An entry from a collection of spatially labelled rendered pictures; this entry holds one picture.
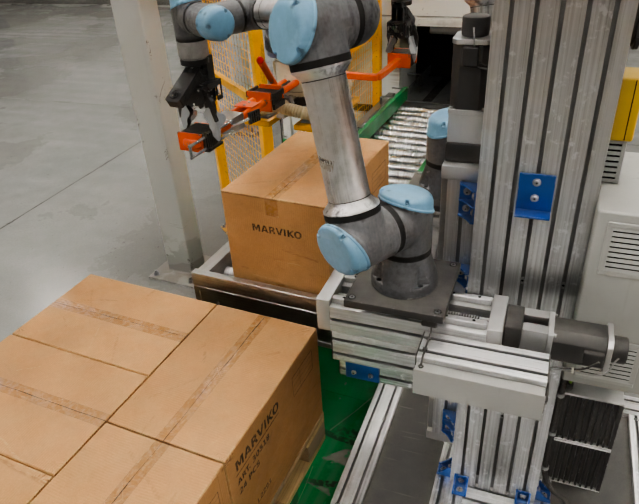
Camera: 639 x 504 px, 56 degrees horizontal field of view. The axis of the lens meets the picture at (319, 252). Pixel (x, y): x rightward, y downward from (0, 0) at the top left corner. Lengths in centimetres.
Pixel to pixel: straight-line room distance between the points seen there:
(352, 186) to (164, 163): 206
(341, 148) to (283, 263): 102
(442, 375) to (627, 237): 47
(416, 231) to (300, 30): 46
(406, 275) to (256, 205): 85
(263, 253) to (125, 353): 57
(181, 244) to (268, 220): 134
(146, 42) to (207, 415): 176
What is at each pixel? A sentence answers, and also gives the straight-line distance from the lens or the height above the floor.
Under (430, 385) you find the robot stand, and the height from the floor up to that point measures 91.
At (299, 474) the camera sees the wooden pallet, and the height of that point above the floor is 2.
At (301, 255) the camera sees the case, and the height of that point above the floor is 75.
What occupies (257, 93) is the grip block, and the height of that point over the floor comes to 130.
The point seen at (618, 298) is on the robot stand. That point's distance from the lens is 146.
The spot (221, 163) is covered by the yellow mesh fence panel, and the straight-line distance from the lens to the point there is 361.
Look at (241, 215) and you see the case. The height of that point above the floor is 86.
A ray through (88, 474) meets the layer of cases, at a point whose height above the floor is 54.
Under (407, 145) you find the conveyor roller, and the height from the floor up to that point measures 55.
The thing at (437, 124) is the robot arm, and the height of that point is 125.
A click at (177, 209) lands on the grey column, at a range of 322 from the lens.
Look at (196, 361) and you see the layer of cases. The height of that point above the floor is 54.
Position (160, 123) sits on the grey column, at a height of 88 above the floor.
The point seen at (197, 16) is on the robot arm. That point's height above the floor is 159.
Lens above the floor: 183
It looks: 32 degrees down
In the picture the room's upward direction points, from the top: 4 degrees counter-clockwise
